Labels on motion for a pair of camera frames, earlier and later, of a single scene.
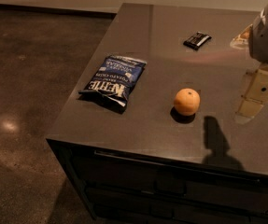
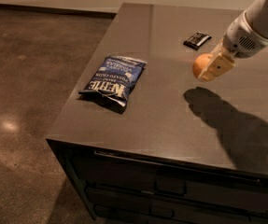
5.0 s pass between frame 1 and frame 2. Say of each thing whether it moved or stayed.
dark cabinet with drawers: stayed
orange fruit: moved
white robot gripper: moved
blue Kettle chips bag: stayed
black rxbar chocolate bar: stayed
